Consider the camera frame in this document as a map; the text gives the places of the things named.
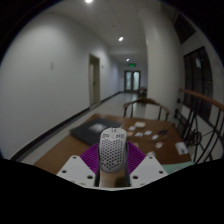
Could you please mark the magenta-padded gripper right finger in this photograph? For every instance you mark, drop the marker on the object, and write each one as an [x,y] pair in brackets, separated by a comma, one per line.
[146,167]

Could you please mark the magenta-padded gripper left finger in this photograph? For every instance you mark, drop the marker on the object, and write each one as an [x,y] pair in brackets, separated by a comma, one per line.
[77,168]

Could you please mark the white honeycomb computer mouse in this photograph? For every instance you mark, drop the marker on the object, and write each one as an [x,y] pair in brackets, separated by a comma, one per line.
[112,155]

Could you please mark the dark grey mouse pad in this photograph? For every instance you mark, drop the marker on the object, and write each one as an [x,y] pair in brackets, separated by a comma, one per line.
[87,131]

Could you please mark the small white card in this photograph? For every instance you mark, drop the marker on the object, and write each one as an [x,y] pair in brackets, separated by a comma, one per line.
[155,137]
[132,128]
[139,134]
[148,132]
[159,145]

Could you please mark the small black card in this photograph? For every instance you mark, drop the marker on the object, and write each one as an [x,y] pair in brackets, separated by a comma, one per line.
[163,132]

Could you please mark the white paper sheet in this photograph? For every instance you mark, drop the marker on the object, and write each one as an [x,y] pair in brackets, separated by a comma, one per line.
[182,148]

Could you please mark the beige card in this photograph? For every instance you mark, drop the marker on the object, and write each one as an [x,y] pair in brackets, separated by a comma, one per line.
[140,124]

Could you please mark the wooden armchair with curved back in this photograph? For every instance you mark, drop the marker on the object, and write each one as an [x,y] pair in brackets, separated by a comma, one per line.
[146,102]

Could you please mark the dark wooden chair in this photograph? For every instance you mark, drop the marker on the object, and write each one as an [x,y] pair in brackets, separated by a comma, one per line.
[142,91]

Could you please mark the glass double door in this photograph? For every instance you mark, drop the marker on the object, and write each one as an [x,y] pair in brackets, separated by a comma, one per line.
[132,80]

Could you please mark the wooden-topped metal stair railing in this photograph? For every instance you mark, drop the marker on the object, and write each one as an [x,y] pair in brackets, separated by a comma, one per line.
[203,100]

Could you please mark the pale wooden door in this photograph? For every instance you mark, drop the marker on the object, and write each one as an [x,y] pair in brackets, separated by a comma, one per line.
[93,80]

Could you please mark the dark-framed tall window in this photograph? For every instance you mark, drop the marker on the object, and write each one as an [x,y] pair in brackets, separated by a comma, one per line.
[197,81]

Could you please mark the green exit sign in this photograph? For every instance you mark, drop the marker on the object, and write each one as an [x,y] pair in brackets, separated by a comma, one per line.
[132,65]

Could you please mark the round ceiling lights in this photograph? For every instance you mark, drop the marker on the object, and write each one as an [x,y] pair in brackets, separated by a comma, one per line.
[120,39]

